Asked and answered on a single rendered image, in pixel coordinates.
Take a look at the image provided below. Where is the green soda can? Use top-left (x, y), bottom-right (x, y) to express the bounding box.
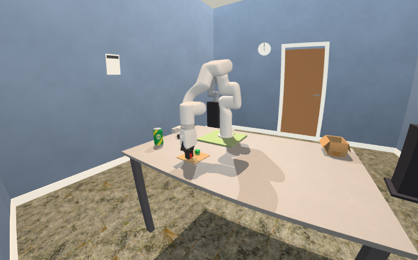
top-left (153, 128), bottom-right (163, 146)

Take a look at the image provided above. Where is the open brown cardboard box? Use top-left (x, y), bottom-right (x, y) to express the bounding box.
top-left (319, 135), bottom-right (351, 158)

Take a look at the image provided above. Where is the tan square mat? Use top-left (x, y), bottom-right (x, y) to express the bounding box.
top-left (177, 151), bottom-right (210, 164)

